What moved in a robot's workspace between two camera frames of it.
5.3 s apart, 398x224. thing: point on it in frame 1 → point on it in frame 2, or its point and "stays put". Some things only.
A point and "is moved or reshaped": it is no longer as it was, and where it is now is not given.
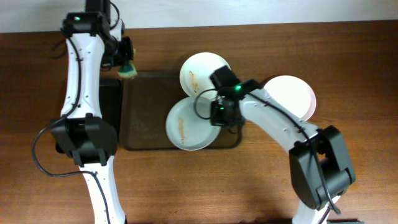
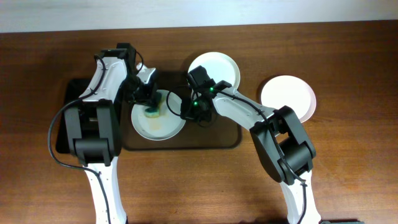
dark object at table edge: (344, 221) stays put
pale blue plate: (188, 126) → (166, 126)
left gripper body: (125, 58) → (150, 101)
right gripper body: (221, 115) → (193, 113)
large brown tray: (145, 101) stays put
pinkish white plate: (294, 94) stays put
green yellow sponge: (128, 71) is moved or reshaped
